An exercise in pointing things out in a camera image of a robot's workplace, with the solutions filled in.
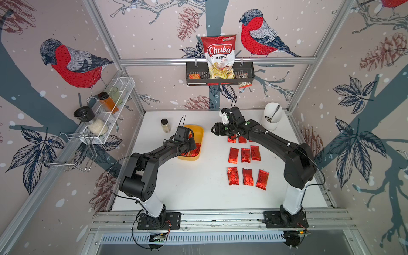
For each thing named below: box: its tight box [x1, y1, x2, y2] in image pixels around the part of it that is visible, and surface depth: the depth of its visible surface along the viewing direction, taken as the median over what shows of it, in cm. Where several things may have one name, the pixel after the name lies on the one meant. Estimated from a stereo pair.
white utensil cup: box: [260, 102, 283, 132], surface depth 106 cm
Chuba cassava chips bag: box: [201, 34, 237, 80], surface depth 85 cm
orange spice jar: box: [97, 91, 119, 115], surface depth 73 cm
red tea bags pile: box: [183, 142, 201, 158], surface depth 97 cm
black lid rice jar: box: [73, 105, 109, 136], surface depth 64 cm
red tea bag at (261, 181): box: [255, 169, 270, 191], surface depth 87 cm
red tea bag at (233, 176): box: [227, 166, 240, 186], surface depth 87 cm
